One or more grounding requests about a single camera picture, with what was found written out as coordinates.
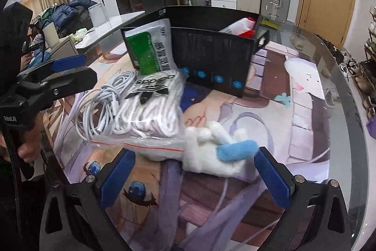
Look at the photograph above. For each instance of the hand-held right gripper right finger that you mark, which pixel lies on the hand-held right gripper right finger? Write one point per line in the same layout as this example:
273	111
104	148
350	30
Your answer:
273	177

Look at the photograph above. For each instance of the green white sachet packet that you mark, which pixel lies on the green white sachet packet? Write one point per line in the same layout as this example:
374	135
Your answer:
149	54

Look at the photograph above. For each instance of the shoes on floor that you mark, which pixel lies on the shoes on floor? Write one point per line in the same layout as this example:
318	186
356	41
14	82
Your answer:
337	62

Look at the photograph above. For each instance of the clear zip bag of socks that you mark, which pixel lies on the clear zip bag of socks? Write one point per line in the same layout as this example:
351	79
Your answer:
155	104

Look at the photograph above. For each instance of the white upright box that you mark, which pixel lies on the white upright box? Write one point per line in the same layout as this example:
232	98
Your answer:
97	15

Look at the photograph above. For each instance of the person's dark clothing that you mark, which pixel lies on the person's dark clothing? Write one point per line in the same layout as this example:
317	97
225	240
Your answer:
26	204

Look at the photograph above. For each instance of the grey white island counter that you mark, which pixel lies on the grey white island counter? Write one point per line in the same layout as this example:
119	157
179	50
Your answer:
117	24

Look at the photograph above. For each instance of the wooden shoe rack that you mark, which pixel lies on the wooden shoe rack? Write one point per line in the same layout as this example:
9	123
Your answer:
367	65

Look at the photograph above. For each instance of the printed desk mat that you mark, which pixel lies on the printed desk mat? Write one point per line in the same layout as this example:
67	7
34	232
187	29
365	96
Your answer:
293	109

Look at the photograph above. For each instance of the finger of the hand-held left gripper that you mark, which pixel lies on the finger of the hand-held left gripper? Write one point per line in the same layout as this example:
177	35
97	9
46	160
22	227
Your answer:
67	62
73	80

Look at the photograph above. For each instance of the rows of shoes on rack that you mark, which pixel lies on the rows of shoes on rack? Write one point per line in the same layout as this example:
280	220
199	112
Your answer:
370	86

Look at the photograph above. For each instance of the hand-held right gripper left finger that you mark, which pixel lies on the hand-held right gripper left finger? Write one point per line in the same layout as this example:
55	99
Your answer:
117	177

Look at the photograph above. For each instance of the white blue plush toy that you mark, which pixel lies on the white blue plush toy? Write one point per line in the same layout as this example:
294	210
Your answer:
202	157

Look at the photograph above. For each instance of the person's left hand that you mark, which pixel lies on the person's left hand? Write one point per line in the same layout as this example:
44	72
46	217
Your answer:
30	145

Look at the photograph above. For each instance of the blue puffer jacket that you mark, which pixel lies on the blue puffer jacket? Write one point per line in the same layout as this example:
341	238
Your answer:
70	15

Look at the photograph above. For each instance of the purple bag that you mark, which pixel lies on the purple bag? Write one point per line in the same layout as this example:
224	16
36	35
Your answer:
372	127

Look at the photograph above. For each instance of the black cardboard box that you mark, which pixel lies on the black cardboard box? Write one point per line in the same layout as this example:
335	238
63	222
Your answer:
211	57

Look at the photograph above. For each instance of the white plastic-wrapped soft pack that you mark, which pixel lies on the white plastic-wrapped soft pack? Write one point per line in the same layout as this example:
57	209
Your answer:
241	27

